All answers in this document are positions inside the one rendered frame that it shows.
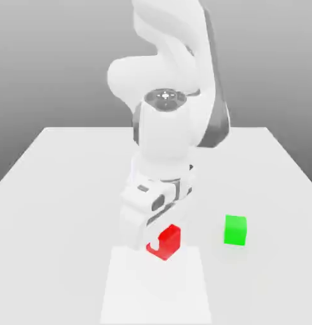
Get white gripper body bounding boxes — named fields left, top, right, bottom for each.
left=119, top=198, right=190, bottom=251

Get small red cube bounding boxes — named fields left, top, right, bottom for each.
left=146, top=223, right=182, bottom=262

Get small green cube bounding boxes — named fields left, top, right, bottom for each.
left=223, top=214, right=248, bottom=247

